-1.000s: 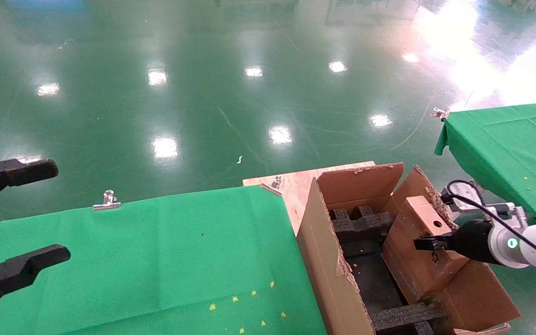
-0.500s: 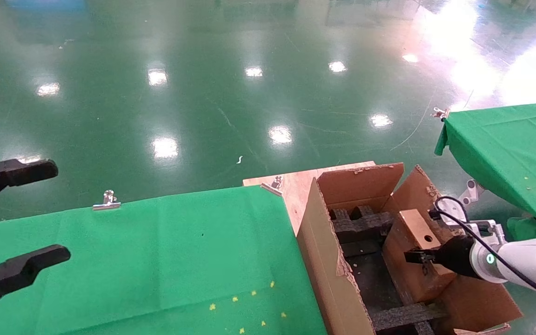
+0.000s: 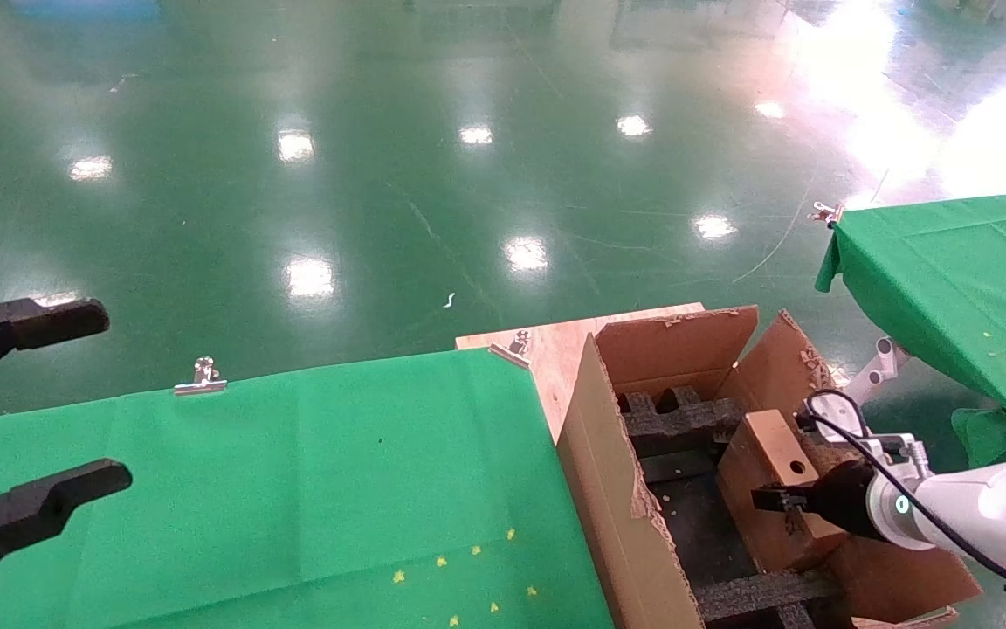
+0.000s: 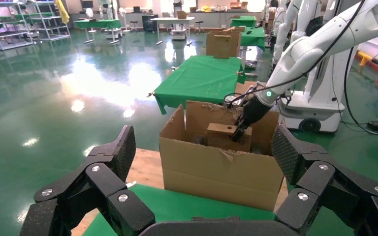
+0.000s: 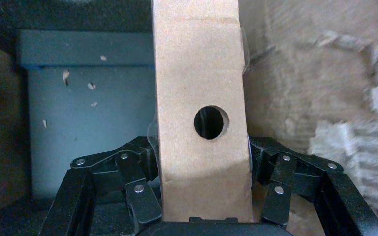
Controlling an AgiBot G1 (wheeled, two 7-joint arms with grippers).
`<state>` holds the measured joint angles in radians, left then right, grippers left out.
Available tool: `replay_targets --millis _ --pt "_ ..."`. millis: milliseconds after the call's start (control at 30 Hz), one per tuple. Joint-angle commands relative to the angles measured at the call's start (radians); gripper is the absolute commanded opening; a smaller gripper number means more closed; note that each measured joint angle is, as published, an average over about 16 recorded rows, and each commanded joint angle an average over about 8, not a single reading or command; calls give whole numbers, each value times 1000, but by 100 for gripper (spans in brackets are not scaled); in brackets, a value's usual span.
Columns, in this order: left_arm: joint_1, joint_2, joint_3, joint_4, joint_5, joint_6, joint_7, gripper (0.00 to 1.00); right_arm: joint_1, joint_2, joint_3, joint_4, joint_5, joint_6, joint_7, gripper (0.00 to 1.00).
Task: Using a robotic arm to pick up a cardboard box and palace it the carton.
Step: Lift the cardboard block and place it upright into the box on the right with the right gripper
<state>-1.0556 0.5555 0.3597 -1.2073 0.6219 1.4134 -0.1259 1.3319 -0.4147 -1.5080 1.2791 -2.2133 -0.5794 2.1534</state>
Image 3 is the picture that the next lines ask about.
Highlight large green table cloth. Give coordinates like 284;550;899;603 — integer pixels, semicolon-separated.
0;348;614;629

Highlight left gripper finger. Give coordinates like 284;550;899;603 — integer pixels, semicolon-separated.
0;297;111;404
0;460;134;604

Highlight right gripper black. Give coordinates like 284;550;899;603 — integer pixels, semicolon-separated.
751;460;879;542

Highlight small green table cloth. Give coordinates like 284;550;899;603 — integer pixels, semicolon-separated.
816;187;1006;474

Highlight small cardboard box with hole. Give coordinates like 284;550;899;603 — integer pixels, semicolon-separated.
716;409;855;574

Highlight large open cardboard carton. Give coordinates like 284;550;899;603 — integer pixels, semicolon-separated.
554;306;984;629

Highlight black foam insert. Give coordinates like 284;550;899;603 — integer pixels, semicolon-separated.
695;568;846;629
617;385;753;458

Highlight white metal table leg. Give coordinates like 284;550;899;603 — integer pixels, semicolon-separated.
839;336;911;417

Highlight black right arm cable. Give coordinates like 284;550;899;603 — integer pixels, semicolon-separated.
803;390;1006;604

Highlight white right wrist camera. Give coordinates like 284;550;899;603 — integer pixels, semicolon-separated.
857;430;934;478

